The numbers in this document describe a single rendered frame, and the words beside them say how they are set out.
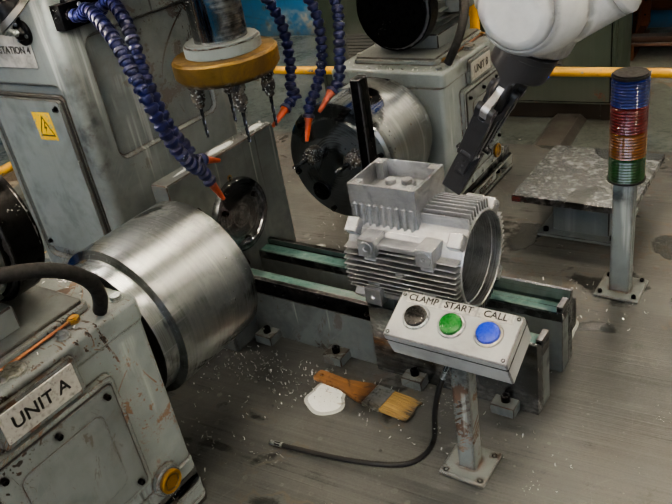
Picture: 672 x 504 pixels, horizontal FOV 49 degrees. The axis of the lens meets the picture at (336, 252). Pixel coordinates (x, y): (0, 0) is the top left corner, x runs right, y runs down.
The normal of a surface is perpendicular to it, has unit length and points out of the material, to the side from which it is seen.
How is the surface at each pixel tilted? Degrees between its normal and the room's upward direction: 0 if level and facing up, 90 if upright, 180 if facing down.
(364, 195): 90
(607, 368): 0
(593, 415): 0
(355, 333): 90
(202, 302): 73
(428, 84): 90
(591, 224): 90
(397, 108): 47
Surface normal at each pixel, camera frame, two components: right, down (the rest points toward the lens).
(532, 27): -0.65, 0.49
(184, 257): 0.45, -0.52
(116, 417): 0.83, 0.16
